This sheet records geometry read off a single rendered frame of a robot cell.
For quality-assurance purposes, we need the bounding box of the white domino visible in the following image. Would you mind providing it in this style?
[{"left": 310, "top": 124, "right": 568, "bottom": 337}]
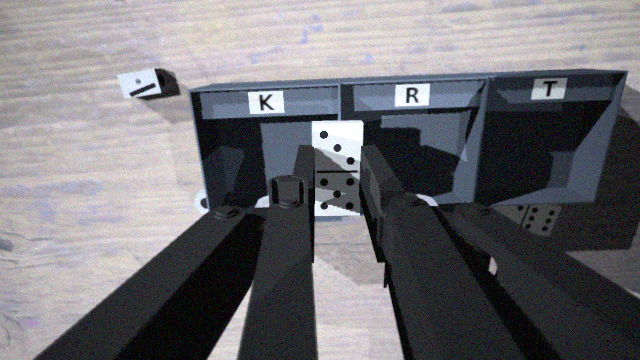
[
  {"left": 312, "top": 121, "right": 363, "bottom": 216},
  {"left": 490, "top": 204, "right": 562, "bottom": 236}
]

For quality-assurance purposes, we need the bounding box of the dark grey three-compartment bin rack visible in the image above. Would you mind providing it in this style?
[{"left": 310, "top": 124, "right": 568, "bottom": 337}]
[{"left": 188, "top": 69, "right": 628, "bottom": 214}]

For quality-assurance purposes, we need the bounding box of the white hex nut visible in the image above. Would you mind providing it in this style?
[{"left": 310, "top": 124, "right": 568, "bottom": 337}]
[{"left": 194, "top": 189, "right": 208, "bottom": 213}]

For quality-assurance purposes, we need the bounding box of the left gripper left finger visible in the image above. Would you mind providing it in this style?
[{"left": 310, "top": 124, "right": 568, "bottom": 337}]
[{"left": 33, "top": 145, "right": 318, "bottom": 360}]

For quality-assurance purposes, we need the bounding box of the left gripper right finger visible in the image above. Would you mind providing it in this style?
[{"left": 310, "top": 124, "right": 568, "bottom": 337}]
[{"left": 359, "top": 144, "right": 640, "bottom": 360}]

